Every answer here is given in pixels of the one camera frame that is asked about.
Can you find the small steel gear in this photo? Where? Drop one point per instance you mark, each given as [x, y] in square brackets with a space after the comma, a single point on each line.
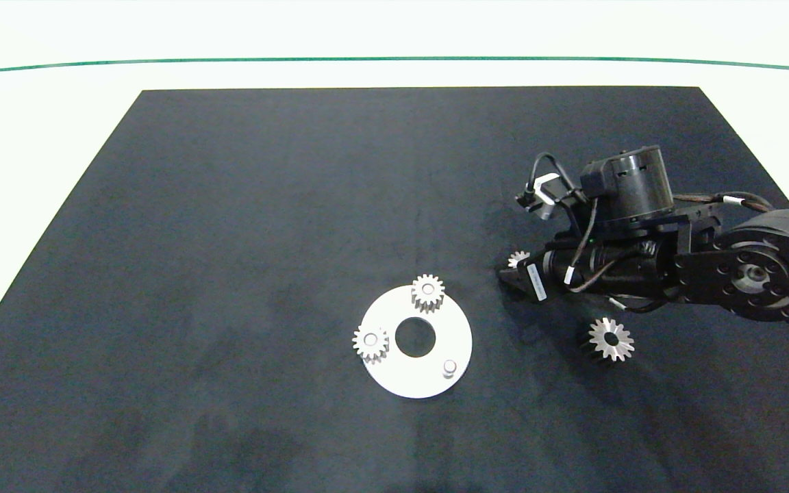
[379, 347]
[516, 255]
[435, 295]

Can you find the larger steel gear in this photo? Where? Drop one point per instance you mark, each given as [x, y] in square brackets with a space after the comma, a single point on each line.
[622, 344]

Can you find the round white plate with pins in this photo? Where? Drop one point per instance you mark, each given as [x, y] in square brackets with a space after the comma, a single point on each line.
[408, 380]

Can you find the dark mat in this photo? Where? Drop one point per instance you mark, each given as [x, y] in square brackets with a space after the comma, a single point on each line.
[230, 239]

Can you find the boxy wrist camera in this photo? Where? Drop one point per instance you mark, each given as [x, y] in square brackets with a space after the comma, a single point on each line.
[546, 192]

